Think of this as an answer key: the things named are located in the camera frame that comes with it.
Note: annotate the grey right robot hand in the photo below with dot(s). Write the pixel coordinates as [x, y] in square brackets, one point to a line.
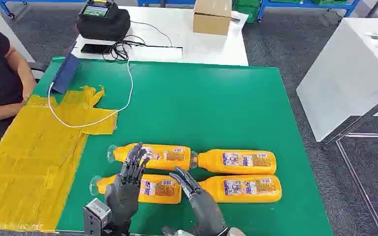
[207, 211]

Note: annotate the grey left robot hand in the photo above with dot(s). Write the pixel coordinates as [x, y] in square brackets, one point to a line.
[122, 198]

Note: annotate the orange drink bottle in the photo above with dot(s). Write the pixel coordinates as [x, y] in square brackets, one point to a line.
[216, 192]
[210, 162]
[176, 190]
[163, 156]

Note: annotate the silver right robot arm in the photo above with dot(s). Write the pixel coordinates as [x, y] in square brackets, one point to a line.
[176, 233]

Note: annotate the yellow plastic sheet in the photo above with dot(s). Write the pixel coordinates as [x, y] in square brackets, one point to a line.
[29, 163]

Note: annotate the blue tablet case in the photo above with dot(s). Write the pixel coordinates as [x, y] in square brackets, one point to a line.
[65, 75]

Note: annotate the black smartphone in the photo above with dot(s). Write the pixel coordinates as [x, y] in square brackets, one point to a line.
[95, 49]

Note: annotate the black carry bag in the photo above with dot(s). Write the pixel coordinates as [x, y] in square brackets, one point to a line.
[107, 29]

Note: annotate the cardboard box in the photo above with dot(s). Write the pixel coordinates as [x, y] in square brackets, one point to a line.
[210, 22]

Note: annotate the handheld device with screen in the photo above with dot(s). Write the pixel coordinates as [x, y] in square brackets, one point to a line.
[95, 10]

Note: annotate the blue metal rack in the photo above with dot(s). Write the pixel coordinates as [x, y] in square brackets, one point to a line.
[306, 4]
[150, 2]
[8, 8]

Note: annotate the green crate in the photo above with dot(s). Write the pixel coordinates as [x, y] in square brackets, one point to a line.
[247, 8]

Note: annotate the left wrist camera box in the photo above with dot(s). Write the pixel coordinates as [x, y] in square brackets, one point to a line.
[94, 215]

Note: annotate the white table with metal frame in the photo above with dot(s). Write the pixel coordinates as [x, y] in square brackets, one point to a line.
[345, 75]

